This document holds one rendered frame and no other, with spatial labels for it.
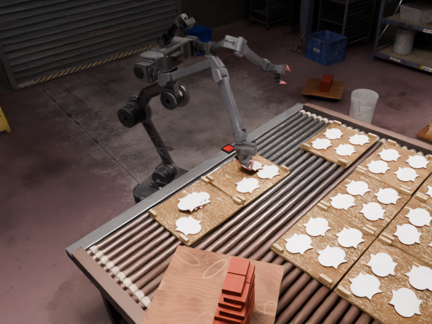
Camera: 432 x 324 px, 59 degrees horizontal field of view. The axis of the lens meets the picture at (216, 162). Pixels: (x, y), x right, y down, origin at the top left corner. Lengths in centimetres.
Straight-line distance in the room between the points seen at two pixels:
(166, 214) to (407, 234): 125
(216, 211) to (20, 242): 208
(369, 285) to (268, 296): 48
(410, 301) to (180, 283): 97
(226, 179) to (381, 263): 98
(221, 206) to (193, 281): 59
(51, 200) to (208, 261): 252
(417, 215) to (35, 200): 329
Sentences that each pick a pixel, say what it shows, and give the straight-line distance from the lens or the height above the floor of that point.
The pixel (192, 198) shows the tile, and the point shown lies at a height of 97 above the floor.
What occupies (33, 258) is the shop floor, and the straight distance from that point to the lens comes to 358.
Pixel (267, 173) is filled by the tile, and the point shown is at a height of 95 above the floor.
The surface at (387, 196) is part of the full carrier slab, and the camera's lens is 236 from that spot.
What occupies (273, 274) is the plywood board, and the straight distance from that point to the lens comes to 175.
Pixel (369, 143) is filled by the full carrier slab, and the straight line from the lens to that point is 279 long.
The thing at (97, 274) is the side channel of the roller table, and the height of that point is 95.
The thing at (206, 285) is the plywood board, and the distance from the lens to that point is 171.
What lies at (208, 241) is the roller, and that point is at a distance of 203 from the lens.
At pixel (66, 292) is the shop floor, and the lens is 323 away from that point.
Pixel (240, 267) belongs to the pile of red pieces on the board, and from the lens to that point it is 141.
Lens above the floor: 243
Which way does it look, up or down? 36 degrees down
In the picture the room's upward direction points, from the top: 4 degrees counter-clockwise
